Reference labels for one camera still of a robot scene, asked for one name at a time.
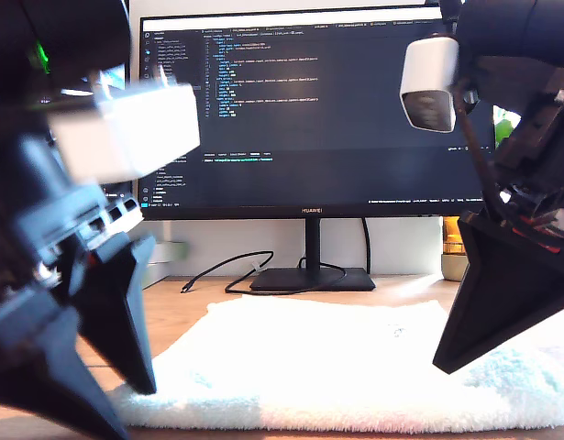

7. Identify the black monitor stand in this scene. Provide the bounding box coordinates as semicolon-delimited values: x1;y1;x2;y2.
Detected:
249;217;377;292

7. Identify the black monitor power cable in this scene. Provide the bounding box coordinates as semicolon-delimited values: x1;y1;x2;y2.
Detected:
360;217;373;271

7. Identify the pastel checked tea towel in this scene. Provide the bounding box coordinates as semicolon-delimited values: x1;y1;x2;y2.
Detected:
109;292;564;435

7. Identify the long white box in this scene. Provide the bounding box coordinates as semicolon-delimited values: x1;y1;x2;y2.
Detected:
146;240;190;263

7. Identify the green and white box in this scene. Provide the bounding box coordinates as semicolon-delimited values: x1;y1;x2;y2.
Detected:
142;261;171;291

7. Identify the black USB cable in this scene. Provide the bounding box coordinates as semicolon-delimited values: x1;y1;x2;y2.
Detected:
180;249;348;295

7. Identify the black Huawei monitor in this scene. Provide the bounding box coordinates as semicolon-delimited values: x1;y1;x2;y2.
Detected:
137;4;498;220

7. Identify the amber bottle in green cup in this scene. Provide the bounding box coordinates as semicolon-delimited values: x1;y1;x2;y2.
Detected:
440;215;470;282

